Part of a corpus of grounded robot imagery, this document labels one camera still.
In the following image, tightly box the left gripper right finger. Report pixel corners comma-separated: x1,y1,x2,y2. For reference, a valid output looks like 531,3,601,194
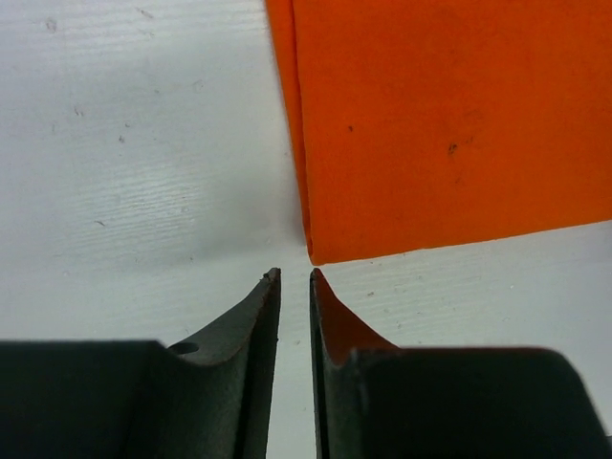
310,270,611,458

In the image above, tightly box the orange t shirt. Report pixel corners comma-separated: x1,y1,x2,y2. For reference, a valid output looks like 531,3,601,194
266,1,611,265

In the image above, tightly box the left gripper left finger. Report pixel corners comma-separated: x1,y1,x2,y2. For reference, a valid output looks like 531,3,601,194
1,268,281,458

